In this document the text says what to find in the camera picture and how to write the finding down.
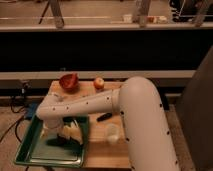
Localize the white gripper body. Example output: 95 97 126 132
41 119 63 137

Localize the dark rectangular eraser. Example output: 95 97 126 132
47 135 69 146

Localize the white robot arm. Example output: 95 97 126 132
36 76 180 171

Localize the blue box on floor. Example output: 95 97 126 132
26 103 39 120

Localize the green plastic tray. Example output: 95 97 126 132
14 116 89 168

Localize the red bowl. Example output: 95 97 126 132
59 73 78 90

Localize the wooden board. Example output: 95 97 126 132
48 81 131 171

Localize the red apple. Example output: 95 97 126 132
93 77 104 90

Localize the white paper cup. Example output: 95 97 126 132
105 124 120 144

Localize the black cable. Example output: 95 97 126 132
0 83 31 144

